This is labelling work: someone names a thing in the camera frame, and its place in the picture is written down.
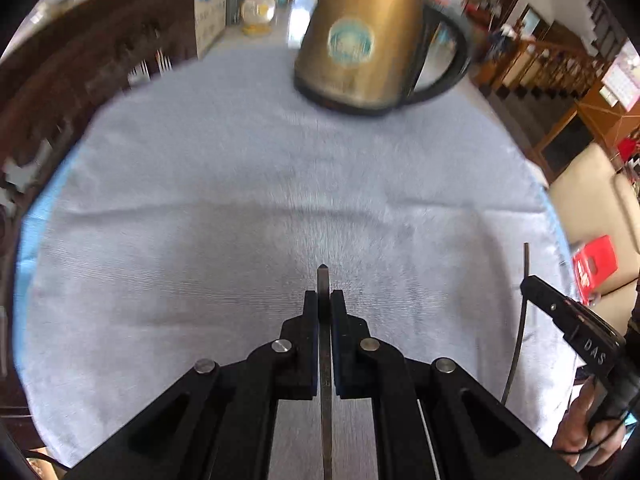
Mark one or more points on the beige chair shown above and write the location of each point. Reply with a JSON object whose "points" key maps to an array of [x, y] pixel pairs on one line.
{"points": [[585, 195]]}

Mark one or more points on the wall calendar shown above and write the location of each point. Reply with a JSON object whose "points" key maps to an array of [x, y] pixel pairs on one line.
{"points": [[622, 77]]}

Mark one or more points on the small yellow white fan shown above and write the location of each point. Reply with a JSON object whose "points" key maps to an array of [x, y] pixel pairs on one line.
{"points": [[257, 12]]}

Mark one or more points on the dark carved wooden chair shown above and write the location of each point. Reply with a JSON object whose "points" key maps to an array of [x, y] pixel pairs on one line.
{"points": [[75, 70]]}

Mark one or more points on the brass electric kettle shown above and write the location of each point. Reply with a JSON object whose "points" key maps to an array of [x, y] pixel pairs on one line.
{"points": [[365, 45]]}

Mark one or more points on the wooden stair railing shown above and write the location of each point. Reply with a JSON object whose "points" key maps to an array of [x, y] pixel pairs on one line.
{"points": [[545, 67]]}

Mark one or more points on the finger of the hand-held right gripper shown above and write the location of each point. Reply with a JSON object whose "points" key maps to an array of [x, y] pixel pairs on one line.
{"points": [[585, 335]]}

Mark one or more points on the red box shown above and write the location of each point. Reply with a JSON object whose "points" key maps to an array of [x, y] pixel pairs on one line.
{"points": [[595, 265]]}

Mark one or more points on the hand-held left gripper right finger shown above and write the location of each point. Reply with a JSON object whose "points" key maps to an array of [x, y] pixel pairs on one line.
{"points": [[345, 350]]}

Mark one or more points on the dark wooden chopstick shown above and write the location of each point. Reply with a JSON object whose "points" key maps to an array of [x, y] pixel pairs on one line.
{"points": [[520, 330], [325, 435]]}

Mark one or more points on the person's right hand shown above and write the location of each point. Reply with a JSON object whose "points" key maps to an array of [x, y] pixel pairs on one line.
{"points": [[575, 430]]}

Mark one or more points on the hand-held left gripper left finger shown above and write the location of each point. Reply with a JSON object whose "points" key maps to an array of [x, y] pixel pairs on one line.
{"points": [[305, 340]]}

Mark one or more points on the white cardboard box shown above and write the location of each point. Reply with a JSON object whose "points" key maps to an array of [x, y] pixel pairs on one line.
{"points": [[210, 5]]}

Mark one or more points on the light blue table cloth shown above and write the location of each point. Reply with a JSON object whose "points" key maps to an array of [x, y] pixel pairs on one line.
{"points": [[200, 210]]}

